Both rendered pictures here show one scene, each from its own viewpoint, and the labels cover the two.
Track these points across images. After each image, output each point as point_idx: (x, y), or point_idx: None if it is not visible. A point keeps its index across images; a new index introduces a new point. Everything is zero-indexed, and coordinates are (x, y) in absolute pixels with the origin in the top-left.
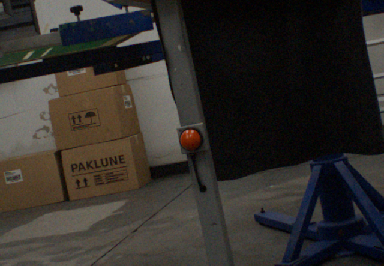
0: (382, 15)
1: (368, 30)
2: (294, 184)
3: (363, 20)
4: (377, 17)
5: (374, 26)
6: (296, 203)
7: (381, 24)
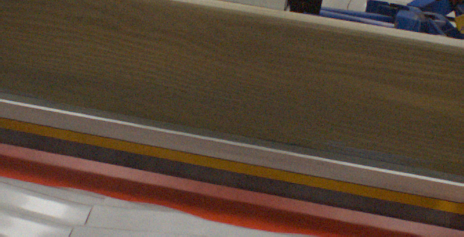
0: None
1: (326, 5)
2: None
3: None
4: None
5: (334, 4)
6: None
7: (340, 5)
